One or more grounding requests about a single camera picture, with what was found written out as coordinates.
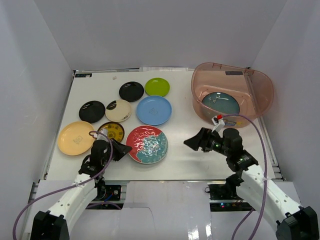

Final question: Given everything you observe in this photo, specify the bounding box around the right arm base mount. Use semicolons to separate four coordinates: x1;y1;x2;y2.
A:
204;183;252;212

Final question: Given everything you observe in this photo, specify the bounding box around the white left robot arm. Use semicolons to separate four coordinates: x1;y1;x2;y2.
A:
30;139;132;240

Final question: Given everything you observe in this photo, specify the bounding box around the red plate with teal flower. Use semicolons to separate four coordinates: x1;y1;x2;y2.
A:
126;125;169;165

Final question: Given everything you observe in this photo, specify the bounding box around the translucent pink plastic bin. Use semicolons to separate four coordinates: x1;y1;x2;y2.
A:
191;62;275;128

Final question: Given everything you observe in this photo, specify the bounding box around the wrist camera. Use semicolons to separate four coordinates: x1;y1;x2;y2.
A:
92;128;110;142
211;114;225;133

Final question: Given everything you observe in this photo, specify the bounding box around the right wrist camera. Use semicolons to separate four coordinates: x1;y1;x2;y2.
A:
211;114;225;133

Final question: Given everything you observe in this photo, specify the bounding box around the pale orange plate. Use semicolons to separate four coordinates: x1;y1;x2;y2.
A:
57;121;94;156

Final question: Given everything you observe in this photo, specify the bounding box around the lime green plate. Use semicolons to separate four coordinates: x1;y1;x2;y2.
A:
144;77;171;97

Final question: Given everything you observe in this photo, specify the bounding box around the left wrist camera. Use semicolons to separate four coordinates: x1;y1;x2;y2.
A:
92;128;110;142

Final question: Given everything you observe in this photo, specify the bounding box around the black plate left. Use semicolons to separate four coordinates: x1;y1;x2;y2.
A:
78;100;105;124

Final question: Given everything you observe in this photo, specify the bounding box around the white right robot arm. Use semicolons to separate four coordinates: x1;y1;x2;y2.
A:
183;127;320;240

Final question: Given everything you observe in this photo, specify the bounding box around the yellow patterned brown-rimmed plate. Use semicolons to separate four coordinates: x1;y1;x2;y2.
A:
98;121;125;142

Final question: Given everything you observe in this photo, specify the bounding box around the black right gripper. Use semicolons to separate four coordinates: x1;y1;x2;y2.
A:
184;127;231;157

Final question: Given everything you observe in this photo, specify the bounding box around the cream plate with black patch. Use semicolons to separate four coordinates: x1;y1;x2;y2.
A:
105;99;133;123

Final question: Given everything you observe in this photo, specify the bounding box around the light blue plate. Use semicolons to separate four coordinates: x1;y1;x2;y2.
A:
136;96;173;126

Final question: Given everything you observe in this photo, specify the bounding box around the black plate rear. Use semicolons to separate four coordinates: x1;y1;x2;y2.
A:
119;81;145;102

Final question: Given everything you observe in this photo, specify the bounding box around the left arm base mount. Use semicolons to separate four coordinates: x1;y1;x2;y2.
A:
94;184;122;202

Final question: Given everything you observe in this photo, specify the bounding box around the dark teal ceramic plate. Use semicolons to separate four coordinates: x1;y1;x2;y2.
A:
202;92;240;115

